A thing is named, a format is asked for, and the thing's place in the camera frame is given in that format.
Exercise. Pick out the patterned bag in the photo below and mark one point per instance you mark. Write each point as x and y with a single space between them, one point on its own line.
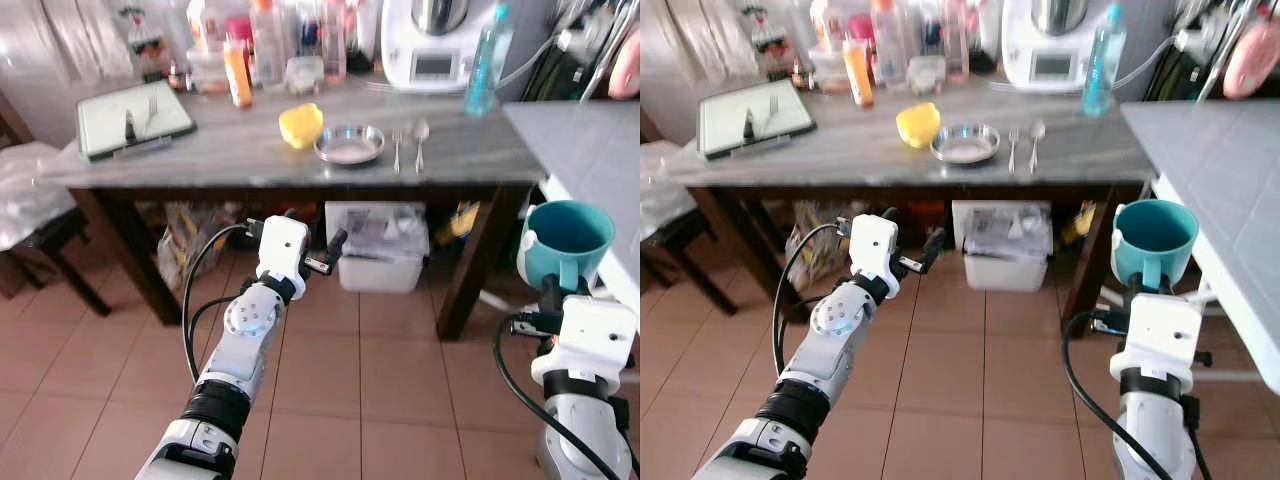
815 250
190 250

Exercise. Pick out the pink rounded object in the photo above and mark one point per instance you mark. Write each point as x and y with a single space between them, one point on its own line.
1252 62
626 68

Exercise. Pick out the grey tiled counter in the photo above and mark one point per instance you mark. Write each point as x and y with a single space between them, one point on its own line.
1220 170
590 150

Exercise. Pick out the white plastic container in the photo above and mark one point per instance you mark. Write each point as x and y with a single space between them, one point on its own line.
208 72
828 72

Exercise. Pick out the clear bottle orange cap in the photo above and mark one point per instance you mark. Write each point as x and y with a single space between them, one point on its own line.
267 45
888 45

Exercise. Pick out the white plastic bag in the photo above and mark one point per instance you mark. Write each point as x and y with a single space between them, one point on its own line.
30 195
660 195

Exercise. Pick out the white tray green rim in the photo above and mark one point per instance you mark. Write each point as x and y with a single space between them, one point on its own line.
110 125
730 125

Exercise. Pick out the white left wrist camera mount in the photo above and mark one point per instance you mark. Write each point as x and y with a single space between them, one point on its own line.
282 248
873 248

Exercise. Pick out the blue water bottle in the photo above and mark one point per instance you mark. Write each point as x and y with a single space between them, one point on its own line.
1103 65
487 65

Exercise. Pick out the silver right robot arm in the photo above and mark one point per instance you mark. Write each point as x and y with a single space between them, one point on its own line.
580 430
1155 440

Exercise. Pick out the steel spoon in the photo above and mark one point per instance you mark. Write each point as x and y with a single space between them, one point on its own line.
421 132
1037 132

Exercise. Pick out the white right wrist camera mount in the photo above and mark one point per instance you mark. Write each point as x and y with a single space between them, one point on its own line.
1160 335
590 335

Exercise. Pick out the dark wooden table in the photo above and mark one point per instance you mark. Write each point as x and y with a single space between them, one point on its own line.
870 145
250 145

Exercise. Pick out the clear glass jar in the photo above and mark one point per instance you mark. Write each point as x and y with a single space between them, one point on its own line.
925 75
303 76

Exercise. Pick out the teal mug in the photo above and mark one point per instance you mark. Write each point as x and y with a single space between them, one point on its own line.
1135 262
545 262

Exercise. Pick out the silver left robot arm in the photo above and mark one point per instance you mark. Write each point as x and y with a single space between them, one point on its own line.
240 350
830 350

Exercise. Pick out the round steel bowl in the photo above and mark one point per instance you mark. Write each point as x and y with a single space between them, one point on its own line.
349 148
965 148

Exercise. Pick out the steel fork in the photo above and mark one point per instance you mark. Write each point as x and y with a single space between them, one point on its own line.
397 150
1013 150
774 108
154 108

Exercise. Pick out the white kitchen appliance with screen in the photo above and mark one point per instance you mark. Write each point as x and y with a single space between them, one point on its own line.
440 40
1055 40

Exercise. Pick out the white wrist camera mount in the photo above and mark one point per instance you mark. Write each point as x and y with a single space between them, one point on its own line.
1160 335
282 248
873 248
590 335

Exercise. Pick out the white storage box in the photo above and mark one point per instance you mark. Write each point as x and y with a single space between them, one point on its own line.
380 255
1005 255

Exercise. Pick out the pink bottle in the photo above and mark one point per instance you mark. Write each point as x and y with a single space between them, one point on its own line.
334 45
955 45

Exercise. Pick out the yellow plastic cup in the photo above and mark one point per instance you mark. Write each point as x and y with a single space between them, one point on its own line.
300 126
917 125

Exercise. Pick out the dark wooden chair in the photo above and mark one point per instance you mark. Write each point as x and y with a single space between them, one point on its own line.
60 245
690 245

